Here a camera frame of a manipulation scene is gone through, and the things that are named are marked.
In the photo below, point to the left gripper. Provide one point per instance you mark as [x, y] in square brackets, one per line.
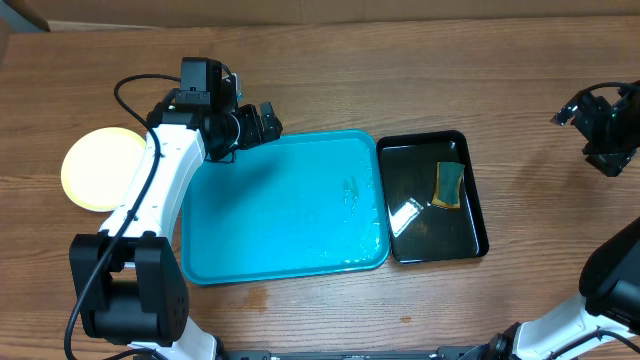
[254, 134]

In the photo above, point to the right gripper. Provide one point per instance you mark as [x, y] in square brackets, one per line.
[610, 162]

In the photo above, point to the yellow-green plate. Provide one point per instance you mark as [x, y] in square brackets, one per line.
[98, 168]

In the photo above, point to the green yellow sponge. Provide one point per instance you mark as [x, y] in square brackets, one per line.
[449, 176]

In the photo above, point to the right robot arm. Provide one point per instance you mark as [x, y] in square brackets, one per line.
[606, 307]

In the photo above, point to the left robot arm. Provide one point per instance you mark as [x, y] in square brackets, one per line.
[129, 287]

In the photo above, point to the teal plastic tray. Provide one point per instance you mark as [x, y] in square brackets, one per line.
[306, 204]

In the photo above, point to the black rectangular tray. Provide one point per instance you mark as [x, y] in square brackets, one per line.
[420, 231]

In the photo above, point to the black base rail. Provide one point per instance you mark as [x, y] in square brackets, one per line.
[442, 353]

